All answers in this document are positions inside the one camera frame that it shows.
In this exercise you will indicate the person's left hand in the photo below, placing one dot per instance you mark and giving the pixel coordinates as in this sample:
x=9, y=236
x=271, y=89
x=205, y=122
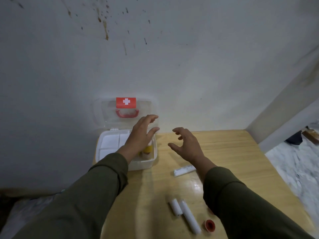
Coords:
x=139, y=136

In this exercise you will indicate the person's right hand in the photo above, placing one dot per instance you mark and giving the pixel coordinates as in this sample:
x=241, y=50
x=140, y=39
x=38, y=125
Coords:
x=190, y=146

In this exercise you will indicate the person's right thumb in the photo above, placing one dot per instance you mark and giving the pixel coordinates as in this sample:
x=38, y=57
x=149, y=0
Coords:
x=173, y=147

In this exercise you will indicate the person's left thumb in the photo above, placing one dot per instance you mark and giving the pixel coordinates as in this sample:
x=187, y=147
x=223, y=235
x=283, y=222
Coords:
x=153, y=132

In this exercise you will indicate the person's left forearm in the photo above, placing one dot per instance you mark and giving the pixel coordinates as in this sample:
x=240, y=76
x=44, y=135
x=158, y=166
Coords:
x=82, y=201

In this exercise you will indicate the person's right forearm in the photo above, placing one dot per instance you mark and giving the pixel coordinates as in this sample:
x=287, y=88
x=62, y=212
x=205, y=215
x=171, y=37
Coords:
x=239, y=209

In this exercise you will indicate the yellow capped small bottle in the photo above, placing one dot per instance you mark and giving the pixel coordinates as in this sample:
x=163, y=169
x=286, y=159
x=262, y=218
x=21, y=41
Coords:
x=149, y=148

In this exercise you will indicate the brown small bottle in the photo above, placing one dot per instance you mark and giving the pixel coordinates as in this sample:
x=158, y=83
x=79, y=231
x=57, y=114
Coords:
x=145, y=156

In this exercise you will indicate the white flat packet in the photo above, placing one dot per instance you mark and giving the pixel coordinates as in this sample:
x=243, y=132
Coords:
x=184, y=170

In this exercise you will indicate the white divided inner tray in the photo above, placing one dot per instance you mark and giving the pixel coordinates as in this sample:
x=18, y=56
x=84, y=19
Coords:
x=112, y=143

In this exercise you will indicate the white first aid box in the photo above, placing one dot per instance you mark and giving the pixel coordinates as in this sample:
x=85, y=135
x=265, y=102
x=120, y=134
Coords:
x=109, y=144

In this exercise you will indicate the short white tube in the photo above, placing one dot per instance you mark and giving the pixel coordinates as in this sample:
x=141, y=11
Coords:
x=175, y=207

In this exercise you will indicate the long white tube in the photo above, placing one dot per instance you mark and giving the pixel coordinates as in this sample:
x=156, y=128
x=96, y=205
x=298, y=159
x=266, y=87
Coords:
x=190, y=217

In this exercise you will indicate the red round cap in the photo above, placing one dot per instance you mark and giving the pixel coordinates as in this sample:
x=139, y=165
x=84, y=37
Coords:
x=209, y=226

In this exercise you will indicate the dark bag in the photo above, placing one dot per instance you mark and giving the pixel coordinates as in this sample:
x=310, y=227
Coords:
x=294, y=138

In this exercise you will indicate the brown cardboard box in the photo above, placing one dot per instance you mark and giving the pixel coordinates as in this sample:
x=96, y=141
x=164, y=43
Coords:
x=311, y=135

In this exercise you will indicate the grey cloth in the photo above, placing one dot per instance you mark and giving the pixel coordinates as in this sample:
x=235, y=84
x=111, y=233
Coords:
x=27, y=216

